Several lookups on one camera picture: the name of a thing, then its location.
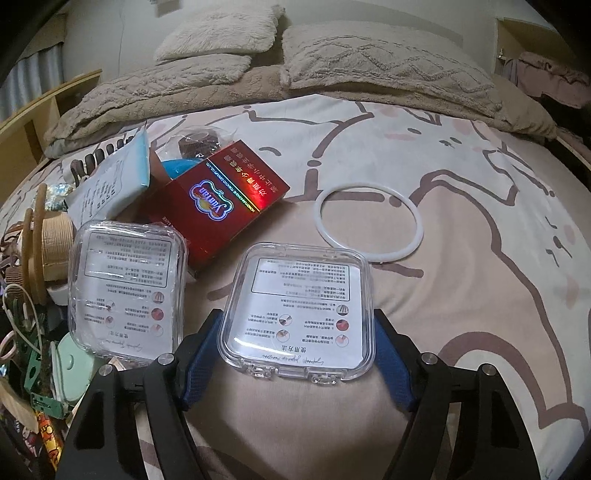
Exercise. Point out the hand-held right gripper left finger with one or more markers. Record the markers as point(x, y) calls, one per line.
point(203, 364)

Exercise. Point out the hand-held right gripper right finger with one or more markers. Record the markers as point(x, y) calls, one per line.
point(395, 374)

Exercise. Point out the clear plastic case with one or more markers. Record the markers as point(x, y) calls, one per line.
point(295, 304)
point(124, 277)

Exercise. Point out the bunny printed bed sheet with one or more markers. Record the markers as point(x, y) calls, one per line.
point(461, 277)

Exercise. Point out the mint green case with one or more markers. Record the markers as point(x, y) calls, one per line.
point(74, 364)

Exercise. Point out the red cigarette box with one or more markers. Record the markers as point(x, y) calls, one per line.
point(221, 203)

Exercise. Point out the green patterned clips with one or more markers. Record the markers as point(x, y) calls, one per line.
point(41, 392)

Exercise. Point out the snack bar wrappers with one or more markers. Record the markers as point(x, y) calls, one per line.
point(46, 438)

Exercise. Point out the blue plastic object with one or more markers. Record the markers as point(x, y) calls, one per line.
point(180, 167)

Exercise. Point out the light blue sachet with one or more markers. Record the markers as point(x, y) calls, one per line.
point(115, 184)

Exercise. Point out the printed cork coaster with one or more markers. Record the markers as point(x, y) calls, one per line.
point(30, 258)

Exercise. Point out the clear packet with brown roll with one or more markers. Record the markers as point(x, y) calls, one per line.
point(198, 138)

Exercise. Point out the black hair claw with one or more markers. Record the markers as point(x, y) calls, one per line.
point(99, 154)

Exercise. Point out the quilted beige pillow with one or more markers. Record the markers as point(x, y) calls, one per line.
point(378, 60)
point(152, 92)

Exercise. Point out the beige fleece blanket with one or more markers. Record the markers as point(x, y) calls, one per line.
point(268, 87)

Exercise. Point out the wooden bedside shelf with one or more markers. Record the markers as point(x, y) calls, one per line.
point(27, 129)

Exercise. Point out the fluffy beige pillow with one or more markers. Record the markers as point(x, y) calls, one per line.
point(217, 32)

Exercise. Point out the pile of clothes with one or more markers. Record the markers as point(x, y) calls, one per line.
point(549, 78)

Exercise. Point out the grey curtain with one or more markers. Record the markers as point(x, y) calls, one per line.
point(27, 78)

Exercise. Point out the wooden closet cubby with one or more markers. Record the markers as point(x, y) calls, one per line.
point(503, 37)

